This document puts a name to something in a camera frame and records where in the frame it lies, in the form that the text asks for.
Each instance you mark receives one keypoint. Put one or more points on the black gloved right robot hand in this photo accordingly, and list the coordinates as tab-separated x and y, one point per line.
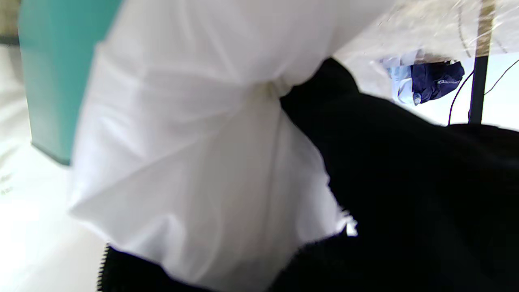
405	202

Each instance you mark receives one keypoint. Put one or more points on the green plastic basket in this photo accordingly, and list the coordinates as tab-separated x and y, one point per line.
52	81

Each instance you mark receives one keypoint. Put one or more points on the dark blue jacket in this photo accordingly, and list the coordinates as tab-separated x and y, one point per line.
436	81

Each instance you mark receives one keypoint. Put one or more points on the black stand pole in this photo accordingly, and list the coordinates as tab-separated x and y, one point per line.
478	93

